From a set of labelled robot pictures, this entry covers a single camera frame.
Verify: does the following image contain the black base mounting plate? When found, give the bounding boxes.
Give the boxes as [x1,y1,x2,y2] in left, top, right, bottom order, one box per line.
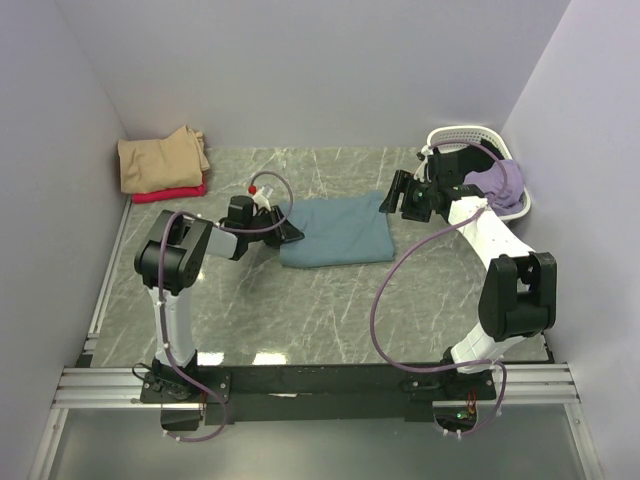
[140,364,497,431]

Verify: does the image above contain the folded pink t shirt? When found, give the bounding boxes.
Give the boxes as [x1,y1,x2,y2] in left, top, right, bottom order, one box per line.
[132,183,207,204]

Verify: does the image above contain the aluminium rail frame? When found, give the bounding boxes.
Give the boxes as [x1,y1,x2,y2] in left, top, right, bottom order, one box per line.
[31,217,579,479]

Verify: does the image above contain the purple cable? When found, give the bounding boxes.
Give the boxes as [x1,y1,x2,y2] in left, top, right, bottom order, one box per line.
[157,171,296,444]
[371,139,509,437]

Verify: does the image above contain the folded beige t shirt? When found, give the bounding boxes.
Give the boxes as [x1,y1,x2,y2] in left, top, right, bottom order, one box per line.
[117,125,210,194]

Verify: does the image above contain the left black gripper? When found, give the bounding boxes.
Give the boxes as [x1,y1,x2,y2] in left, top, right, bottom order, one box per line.
[245,206,305,248]

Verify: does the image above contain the blue t shirt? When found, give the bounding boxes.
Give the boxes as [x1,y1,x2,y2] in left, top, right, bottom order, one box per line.
[279,191,395,268]

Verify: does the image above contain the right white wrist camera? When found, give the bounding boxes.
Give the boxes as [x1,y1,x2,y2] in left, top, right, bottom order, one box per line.
[414,145,432,182]

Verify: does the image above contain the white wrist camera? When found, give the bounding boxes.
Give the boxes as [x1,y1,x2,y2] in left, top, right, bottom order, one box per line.
[248,185,273,210]
[414,145,432,182]

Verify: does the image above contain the white plastic laundry basket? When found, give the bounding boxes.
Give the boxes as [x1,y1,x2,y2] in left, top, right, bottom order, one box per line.
[422,125,532,223]

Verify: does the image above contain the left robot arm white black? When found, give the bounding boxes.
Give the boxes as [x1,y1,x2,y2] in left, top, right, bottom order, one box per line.
[134,194,305,402]

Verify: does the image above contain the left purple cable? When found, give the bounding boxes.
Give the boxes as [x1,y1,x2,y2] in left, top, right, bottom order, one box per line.
[157,171,296,444]

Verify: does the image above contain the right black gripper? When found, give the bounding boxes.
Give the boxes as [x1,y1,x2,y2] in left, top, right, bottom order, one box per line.
[378,170,438,224]

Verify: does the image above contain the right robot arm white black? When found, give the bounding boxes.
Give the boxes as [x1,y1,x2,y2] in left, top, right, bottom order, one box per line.
[379,146,557,399]

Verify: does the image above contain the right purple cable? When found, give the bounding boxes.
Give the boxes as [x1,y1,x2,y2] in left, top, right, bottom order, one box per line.
[371,139,509,437]

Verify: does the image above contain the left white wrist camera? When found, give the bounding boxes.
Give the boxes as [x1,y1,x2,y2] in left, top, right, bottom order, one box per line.
[248,185,273,210]

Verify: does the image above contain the black t shirt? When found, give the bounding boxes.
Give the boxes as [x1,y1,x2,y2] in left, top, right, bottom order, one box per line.
[455,139,505,175]

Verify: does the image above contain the purple t shirt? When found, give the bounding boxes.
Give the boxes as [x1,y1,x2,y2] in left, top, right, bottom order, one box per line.
[464,159,525,216]

